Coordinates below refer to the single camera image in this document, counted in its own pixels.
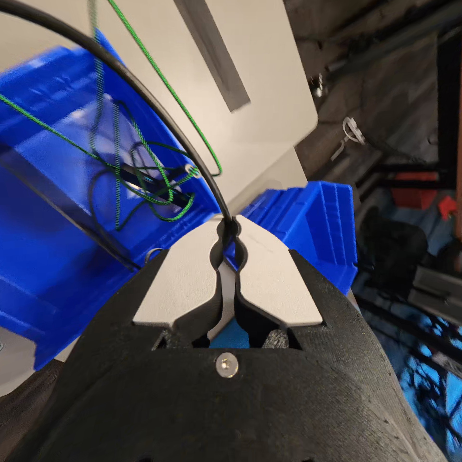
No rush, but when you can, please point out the green braided cable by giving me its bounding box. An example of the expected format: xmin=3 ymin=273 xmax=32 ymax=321
xmin=0 ymin=0 xmax=222 ymax=231

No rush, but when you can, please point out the white plastic clip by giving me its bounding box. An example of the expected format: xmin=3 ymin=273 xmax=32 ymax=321
xmin=330 ymin=117 xmax=367 ymax=161

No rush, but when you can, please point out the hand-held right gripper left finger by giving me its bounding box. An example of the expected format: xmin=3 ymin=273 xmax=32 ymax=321
xmin=132 ymin=213 xmax=227 ymax=340

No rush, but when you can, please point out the grey desk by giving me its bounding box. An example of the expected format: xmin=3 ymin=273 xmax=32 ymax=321
xmin=0 ymin=0 xmax=319 ymax=398

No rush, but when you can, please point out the black cable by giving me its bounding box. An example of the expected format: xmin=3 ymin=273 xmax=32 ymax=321
xmin=0 ymin=0 xmax=240 ymax=260

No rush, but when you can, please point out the blue plastic bin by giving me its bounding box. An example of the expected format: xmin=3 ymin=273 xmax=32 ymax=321
xmin=0 ymin=29 xmax=225 ymax=372
xmin=222 ymin=180 xmax=359 ymax=298

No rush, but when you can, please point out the black office chair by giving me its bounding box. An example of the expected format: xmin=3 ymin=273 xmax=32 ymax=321
xmin=359 ymin=207 xmax=430 ymax=289

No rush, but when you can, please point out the red box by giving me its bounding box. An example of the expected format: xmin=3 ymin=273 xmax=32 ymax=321
xmin=391 ymin=173 xmax=439 ymax=209

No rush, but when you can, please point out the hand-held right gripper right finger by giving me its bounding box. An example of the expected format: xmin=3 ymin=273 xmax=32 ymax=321
xmin=231 ymin=215 xmax=323 ymax=340

